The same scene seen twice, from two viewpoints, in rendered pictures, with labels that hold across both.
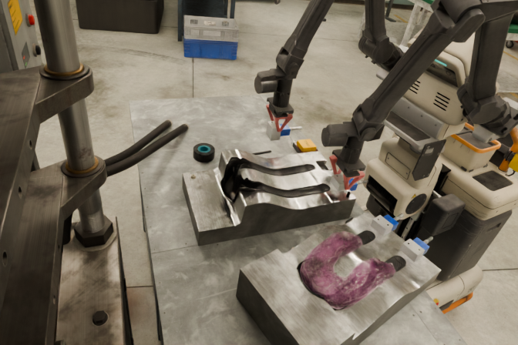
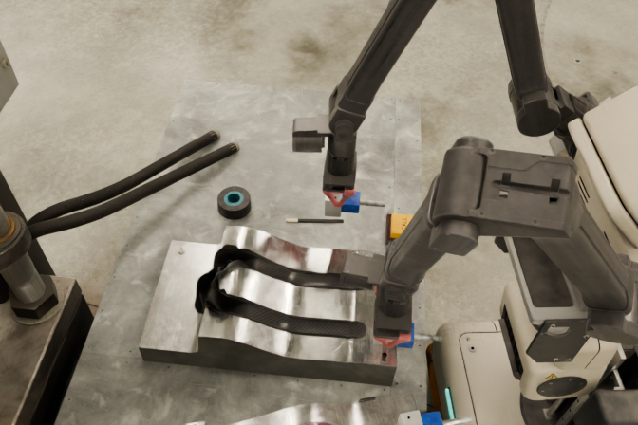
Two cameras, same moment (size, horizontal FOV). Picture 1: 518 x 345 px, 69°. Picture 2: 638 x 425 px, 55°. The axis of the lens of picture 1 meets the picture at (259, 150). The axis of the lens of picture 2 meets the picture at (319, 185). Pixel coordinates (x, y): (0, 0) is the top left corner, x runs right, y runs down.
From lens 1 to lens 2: 66 cm
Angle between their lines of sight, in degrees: 25
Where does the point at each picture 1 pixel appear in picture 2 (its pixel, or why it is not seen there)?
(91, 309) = not seen: outside the picture
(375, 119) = (398, 281)
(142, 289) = not seen: hidden behind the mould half
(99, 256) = (27, 334)
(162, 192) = (144, 258)
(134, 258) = not seen: hidden behind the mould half
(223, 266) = (158, 403)
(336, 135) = (352, 275)
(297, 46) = (349, 97)
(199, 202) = (164, 299)
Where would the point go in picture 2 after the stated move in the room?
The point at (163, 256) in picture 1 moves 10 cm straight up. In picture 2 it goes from (92, 361) to (80, 338)
